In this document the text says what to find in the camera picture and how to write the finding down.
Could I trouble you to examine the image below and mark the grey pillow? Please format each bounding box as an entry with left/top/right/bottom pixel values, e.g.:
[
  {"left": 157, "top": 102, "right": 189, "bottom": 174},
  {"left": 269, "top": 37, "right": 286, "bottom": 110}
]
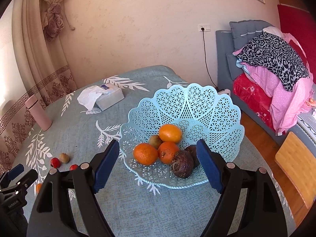
[{"left": 226, "top": 54, "right": 245, "bottom": 81}]

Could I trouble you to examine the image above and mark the pink blanket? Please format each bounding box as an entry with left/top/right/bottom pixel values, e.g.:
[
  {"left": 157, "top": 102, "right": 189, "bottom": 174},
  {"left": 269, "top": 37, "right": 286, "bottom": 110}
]
[{"left": 233, "top": 27, "right": 314, "bottom": 136}]

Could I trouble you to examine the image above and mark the red floral blanket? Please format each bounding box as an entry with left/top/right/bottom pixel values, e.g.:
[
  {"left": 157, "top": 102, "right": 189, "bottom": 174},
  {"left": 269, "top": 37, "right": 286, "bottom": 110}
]
[{"left": 232, "top": 75, "right": 277, "bottom": 130}]

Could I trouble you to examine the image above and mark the beige patterned curtain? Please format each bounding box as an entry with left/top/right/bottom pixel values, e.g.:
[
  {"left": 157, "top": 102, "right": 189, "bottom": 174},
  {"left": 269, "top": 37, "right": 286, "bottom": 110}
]
[{"left": 0, "top": 0, "right": 78, "bottom": 176}]

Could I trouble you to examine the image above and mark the white tissue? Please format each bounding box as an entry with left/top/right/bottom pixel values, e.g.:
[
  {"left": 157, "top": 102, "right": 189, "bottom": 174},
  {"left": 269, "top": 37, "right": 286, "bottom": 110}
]
[{"left": 77, "top": 86, "right": 109, "bottom": 111}]

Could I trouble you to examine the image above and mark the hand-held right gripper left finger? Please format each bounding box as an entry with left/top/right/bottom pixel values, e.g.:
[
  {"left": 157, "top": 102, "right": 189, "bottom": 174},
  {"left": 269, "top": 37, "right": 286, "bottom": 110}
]
[{"left": 26, "top": 139, "right": 120, "bottom": 237}]

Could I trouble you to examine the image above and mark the large round orange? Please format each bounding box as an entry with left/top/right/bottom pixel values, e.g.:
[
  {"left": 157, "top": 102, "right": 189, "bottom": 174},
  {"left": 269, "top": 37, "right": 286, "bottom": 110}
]
[{"left": 133, "top": 143, "right": 159, "bottom": 166}]

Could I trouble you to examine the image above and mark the leopard print cloth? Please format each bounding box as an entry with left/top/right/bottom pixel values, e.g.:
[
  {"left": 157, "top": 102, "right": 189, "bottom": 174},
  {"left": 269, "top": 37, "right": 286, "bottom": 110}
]
[{"left": 236, "top": 32, "right": 310, "bottom": 92}]

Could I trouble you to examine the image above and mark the grey padded cushion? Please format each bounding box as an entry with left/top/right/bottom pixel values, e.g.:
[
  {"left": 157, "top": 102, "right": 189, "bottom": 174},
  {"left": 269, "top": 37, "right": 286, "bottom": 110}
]
[{"left": 229, "top": 20, "right": 276, "bottom": 50}]

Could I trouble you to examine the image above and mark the red fabric panel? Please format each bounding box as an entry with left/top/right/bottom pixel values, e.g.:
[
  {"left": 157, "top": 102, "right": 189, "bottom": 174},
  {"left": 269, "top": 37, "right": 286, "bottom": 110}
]
[{"left": 276, "top": 4, "right": 316, "bottom": 79}]

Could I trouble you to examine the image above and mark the dark brown avocado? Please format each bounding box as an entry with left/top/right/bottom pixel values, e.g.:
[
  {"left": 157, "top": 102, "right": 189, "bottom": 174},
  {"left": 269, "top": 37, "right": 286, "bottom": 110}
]
[
  {"left": 185, "top": 145, "right": 201, "bottom": 169},
  {"left": 171, "top": 150, "right": 194, "bottom": 179}
]

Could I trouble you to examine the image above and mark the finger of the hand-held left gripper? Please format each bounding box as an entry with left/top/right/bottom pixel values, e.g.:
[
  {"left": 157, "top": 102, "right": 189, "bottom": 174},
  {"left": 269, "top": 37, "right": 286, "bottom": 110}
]
[
  {"left": 5, "top": 169, "right": 39, "bottom": 196},
  {"left": 0, "top": 164, "right": 24, "bottom": 183}
]

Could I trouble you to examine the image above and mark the smooth yellow-orange citrus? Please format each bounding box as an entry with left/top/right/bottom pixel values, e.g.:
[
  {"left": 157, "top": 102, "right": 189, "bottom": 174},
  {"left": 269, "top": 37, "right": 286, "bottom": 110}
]
[{"left": 158, "top": 124, "right": 183, "bottom": 144}]

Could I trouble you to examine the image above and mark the black power cable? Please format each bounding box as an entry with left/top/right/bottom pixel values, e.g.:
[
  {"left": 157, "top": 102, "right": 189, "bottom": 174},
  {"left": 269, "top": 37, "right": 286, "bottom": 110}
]
[{"left": 202, "top": 31, "right": 219, "bottom": 89}]

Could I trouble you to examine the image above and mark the light blue lattice basket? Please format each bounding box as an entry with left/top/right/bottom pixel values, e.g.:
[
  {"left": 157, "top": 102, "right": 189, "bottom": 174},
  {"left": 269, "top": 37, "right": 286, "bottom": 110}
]
[{"left": 119, "top": 83, "right": 245, "bottom": 190}]

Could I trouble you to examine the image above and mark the wooden chair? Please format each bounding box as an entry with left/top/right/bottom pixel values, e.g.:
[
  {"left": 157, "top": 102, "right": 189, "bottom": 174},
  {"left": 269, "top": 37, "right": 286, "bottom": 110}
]
[{"left": 275, "top": 131, "right": 316, "bottom": 209}]

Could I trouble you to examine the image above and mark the pink thermos bottle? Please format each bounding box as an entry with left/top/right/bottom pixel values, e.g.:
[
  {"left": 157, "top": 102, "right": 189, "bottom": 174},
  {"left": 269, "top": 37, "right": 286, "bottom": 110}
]
[{"left": 25, "top": 96, "right": 52, "bottom": 131}]

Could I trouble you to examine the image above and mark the grey knitted cloth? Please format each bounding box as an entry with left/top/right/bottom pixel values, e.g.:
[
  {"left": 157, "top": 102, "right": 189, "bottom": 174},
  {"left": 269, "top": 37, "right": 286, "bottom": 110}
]
[{"left": 296, "top": 109, "right": 316, "bottom": 144}]

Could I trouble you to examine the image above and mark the grey sofa with clothes pile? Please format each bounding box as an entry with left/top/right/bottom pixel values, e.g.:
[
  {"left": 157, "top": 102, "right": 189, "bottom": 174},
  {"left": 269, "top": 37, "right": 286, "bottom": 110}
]
[{"left": 215, "top": 29, "right": 292, "bottom": 145}]

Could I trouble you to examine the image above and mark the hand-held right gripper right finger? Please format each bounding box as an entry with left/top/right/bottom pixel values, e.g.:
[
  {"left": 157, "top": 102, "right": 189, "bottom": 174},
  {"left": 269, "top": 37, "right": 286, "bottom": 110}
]
[{"left": 196, "top": 139, "right": 288, "bottom": 237}]

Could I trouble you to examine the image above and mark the rough-skinned tangerine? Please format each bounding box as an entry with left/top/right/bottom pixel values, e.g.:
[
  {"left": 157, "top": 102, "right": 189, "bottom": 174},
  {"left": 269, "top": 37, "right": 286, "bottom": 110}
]
[{"left": 157, "top": 141, "right": 180, "bottom": 165}]

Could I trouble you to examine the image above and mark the blue tissue pack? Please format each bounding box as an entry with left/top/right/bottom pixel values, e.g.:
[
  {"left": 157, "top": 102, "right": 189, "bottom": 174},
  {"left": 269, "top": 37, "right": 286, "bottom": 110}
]
[{"left": 95, "top": 84, "right": 124, "bottom": 111}]

